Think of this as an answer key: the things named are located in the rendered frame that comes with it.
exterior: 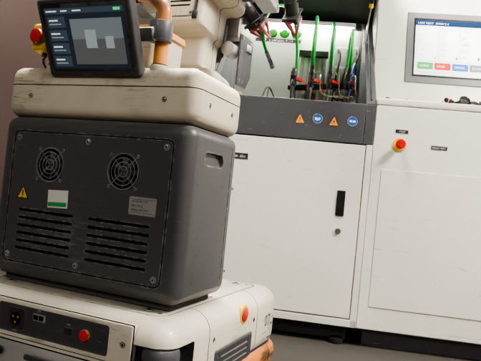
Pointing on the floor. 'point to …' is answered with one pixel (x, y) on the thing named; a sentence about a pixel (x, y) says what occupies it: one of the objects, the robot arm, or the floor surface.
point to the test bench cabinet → (297, 324)
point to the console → (421, 205)
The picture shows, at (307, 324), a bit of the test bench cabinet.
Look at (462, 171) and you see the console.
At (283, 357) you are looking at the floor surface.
